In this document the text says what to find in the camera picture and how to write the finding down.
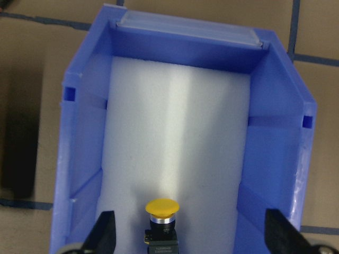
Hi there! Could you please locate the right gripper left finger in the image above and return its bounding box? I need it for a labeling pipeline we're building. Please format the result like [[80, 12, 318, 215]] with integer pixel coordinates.
[[81, 211, 116, 254]]

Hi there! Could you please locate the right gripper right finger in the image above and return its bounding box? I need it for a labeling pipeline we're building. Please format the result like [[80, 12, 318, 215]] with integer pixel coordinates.
[[264, 209, 315, 253]]

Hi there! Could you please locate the yellow push button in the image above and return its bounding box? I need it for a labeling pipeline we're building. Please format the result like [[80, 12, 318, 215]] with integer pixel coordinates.
[[144, 198, 180, 254]]

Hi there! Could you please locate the right blue plastic bin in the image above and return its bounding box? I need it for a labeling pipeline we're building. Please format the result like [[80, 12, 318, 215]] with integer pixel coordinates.
[[50, 4, 317, 253]]

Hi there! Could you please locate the white foam pad right bin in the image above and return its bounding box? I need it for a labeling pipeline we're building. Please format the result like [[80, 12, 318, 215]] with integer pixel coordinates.
[[97, 57, 251, 253]]

